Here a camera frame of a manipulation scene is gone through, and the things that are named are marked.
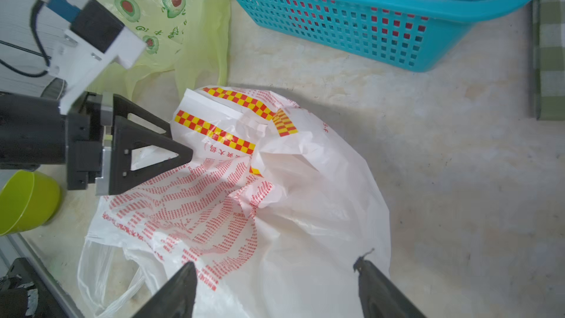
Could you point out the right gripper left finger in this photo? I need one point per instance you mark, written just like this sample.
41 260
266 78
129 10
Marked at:
176 298

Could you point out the teal plastic basket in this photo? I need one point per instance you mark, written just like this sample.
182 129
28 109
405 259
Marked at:
410 34

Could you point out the green checkered cloth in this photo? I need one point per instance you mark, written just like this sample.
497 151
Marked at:
548 35

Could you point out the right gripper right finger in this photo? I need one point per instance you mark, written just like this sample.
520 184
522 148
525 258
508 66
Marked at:
379 297

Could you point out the white plastic bag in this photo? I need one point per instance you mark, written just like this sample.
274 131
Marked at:
273 210

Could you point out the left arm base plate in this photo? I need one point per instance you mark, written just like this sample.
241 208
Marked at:
24 294

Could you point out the lime green plastic cup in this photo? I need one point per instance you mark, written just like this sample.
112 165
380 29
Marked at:
28 200

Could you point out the yellow-green avocado plastic bag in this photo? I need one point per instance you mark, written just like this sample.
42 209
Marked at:
187 37

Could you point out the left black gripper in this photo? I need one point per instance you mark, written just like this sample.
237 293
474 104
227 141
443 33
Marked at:
117 154

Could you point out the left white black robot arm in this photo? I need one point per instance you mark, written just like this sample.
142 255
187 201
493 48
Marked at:
33 132

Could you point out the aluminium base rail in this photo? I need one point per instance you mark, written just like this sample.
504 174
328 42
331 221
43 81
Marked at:
15 247

